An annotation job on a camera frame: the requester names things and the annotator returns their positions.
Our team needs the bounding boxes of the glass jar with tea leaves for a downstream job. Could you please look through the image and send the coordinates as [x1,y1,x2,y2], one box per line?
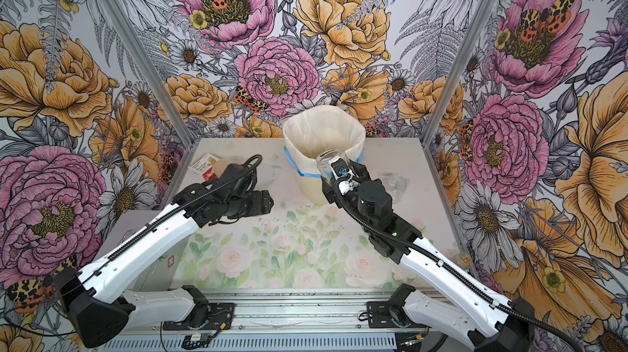
[380,172,409,204]

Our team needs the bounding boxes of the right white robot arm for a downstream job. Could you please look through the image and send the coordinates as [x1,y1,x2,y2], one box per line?
[317,156,582,351]

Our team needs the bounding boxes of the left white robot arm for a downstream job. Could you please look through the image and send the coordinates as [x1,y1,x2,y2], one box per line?
[53,154,274,348]

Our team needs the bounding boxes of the glass tea jar beige lid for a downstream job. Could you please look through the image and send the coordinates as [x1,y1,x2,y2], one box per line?
[213,158,233,178]

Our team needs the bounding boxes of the red white bandage box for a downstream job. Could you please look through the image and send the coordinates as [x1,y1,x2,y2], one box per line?
[188,152,219,180]

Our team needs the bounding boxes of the beige trash bin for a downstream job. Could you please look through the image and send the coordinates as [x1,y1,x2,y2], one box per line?
[295,164,329,204]

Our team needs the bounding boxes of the silver metal case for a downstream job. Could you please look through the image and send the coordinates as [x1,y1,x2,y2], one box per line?
[79,211,198,303]

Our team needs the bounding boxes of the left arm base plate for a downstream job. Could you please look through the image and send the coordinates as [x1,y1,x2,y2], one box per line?
[162,302,236,332]

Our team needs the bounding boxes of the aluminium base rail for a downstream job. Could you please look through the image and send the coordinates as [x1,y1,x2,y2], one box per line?
[121,284,406,333]

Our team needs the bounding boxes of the aluminium corner post left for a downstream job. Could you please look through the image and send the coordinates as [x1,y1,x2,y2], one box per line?
[73,0,196,149]

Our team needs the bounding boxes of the aluminium corner post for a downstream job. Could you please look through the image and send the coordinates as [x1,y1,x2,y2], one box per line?
[421,0,516,146]
[73,0,196,149]

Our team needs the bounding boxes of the aluminium corner post right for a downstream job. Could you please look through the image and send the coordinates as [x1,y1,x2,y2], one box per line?
[421,0,516,146]

